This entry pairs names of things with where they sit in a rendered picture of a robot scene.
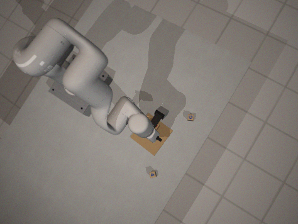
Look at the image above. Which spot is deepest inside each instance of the tan mat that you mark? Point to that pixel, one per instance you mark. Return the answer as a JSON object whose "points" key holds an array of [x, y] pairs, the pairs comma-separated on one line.
{"points": [[153, 148]]}

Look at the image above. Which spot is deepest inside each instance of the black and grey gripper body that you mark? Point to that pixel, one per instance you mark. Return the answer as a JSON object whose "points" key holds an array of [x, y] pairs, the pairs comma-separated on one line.
{"points": [[153, 136]]}

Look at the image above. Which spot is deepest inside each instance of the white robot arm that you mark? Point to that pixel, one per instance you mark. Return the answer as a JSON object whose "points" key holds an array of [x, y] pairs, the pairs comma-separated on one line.
{"points": [[48, 51]]}

